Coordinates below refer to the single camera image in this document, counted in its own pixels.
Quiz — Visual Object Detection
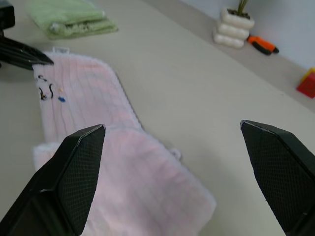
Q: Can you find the white bubbly plant pot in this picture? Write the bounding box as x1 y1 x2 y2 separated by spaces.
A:
212 6 255 49

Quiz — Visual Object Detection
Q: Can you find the green potted plant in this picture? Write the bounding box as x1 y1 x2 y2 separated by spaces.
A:
226 0 252 20

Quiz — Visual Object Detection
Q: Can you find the red cube block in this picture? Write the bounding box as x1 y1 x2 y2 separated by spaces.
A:
296 72 315 99

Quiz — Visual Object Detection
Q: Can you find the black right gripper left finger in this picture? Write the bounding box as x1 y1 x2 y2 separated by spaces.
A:
0 124 106 236

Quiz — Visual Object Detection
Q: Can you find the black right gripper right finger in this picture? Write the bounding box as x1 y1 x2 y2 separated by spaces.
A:
239 119 315 236

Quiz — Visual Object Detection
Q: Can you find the orange and black hand tool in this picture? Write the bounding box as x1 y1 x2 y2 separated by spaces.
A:
247 35 280 56

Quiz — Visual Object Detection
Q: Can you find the light green folded towel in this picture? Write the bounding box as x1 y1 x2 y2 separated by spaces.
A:
24 0 119 40

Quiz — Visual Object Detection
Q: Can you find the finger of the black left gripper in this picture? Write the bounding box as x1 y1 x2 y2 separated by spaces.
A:
0 36 55 66
0 52 34 72

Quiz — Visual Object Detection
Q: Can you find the pink towel with embroidery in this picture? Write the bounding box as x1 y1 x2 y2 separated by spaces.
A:
32 46 217 236

